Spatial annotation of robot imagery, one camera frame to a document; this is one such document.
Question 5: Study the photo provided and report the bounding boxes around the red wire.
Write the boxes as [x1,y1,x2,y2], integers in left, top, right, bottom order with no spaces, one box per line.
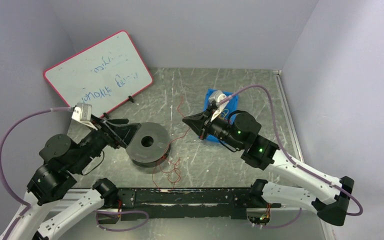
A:
[151,96,191,190]

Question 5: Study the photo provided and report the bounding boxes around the grey cable spool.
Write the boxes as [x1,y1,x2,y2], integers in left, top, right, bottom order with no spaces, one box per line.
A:
[125,122,171,168]

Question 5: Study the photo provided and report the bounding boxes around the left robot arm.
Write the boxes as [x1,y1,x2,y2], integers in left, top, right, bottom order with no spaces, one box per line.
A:
[27,116,141,206]

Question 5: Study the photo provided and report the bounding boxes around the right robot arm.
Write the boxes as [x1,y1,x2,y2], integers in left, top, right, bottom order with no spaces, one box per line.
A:
[182,109,355,226]

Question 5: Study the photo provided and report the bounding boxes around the blue plastic bin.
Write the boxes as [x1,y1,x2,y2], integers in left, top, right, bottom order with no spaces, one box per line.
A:
[202,88,240,145]

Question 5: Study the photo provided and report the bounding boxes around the pink framed whiteboard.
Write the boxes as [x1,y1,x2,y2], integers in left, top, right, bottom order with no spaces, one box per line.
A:
[43,30,154,117]

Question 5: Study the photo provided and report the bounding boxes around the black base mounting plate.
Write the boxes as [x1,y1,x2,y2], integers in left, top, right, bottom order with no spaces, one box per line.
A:
[95,187,282,225]

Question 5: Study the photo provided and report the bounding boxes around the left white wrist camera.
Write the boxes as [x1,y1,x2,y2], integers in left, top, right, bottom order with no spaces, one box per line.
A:
[71,102,98,130]

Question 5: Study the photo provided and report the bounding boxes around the aluminium rail frame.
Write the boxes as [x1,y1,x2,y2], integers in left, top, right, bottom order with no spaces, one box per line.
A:
[39,69,337,240]

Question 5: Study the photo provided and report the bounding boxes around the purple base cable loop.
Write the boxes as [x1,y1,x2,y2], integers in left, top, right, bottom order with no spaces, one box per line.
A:
[95,207,150,233]

